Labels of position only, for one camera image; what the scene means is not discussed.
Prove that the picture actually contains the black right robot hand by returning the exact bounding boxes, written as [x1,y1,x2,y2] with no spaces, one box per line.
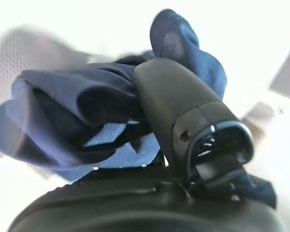
[8,58,287,232]

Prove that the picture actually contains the dark blue garment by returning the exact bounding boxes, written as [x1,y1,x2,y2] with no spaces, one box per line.
[0,8,277,210]

